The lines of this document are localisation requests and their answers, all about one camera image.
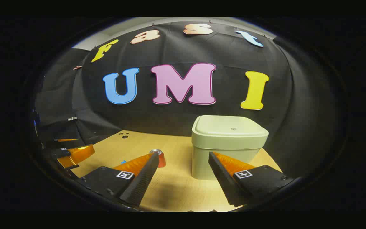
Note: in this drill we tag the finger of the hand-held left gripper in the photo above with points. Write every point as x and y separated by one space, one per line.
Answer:
65 140
78 153

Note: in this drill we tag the black backdrop cloth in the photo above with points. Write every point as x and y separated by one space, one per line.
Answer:
202 51

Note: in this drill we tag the pale green desktop garbage bin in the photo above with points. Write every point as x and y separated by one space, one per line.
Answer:
224 143

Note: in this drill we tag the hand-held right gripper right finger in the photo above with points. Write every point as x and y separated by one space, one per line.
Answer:
222 178

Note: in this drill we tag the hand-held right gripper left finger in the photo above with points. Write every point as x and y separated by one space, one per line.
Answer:
145 178

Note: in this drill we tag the wooden desktop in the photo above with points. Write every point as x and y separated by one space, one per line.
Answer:
176 178

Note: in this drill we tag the orange pop can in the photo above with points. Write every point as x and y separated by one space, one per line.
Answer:
161 160

